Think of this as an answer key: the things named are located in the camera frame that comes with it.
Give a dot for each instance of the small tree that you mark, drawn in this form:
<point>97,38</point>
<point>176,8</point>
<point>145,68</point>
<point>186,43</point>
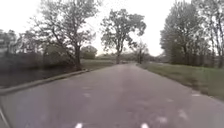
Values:
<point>140,51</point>

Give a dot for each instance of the grey asphalt path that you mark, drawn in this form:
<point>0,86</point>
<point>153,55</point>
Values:
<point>116,96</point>

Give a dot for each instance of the grass strip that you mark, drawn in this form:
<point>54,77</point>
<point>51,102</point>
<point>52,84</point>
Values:
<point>96,63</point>

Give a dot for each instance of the grass verge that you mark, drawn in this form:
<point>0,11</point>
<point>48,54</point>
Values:
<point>196,77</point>

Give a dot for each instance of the large bare-branched tree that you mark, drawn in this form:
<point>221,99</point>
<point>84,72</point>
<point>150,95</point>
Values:
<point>71,33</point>

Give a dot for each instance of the leafy tree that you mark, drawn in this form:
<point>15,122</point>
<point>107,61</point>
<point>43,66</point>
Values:
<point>120,31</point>

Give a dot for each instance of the group of tall trees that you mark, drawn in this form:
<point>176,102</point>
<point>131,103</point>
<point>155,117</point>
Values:
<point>193,36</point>

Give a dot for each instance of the pale concrete kerb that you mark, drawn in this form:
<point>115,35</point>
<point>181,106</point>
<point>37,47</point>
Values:
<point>40,81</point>

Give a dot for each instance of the row of bushes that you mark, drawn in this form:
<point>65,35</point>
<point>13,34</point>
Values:
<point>23,55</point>

